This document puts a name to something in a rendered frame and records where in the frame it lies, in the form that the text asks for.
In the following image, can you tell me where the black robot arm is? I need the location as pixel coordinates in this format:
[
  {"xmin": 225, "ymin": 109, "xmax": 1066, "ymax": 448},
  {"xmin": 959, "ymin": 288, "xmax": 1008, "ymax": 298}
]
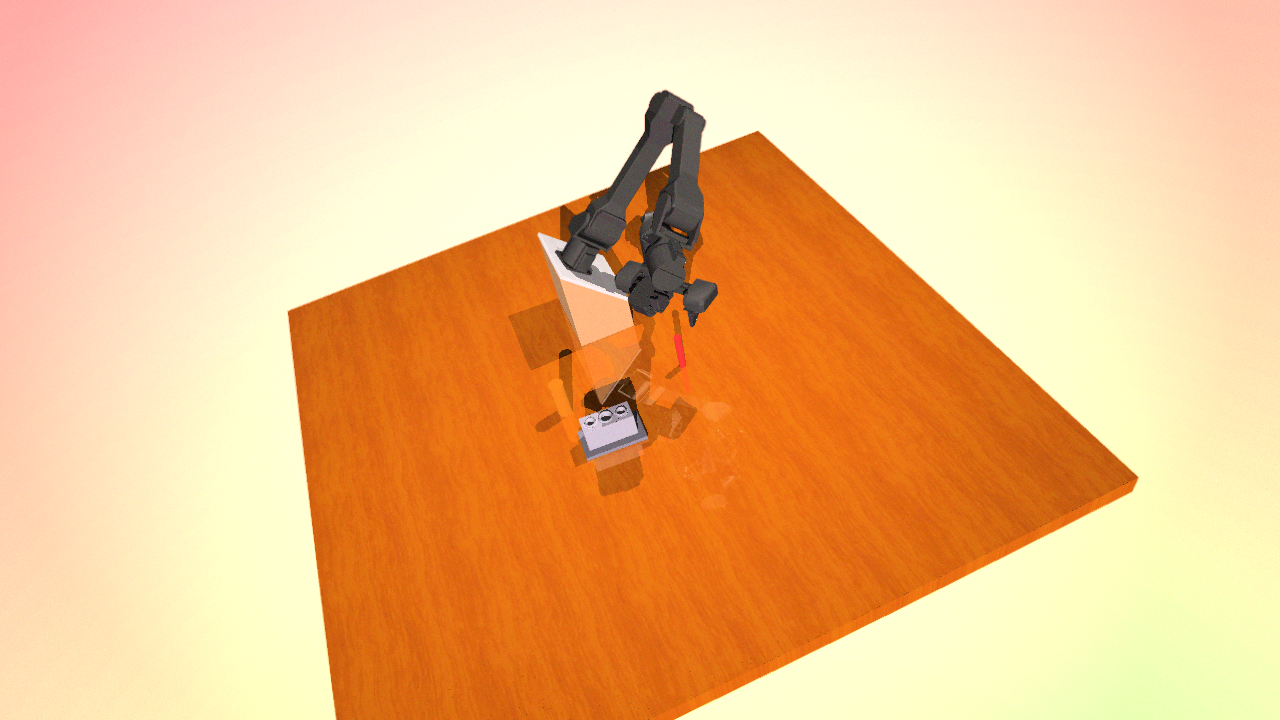
[{"xmin": 556, "ymin": 88, "xmax": 707, "ymax": 316}]

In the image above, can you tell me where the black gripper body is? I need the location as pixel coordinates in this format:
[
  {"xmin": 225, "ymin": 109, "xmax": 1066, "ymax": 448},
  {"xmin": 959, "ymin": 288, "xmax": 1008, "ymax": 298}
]
[{"xmin": 614, "ymin": 260, "xmax": 718, "ymax": 313}]

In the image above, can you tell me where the orange cylinder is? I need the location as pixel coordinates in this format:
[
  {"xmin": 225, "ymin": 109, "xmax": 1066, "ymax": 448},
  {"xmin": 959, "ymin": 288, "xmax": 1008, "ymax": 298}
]
[{"xmin": 548, "ymin": 379, "xmax": 573, "ymax": 416}]

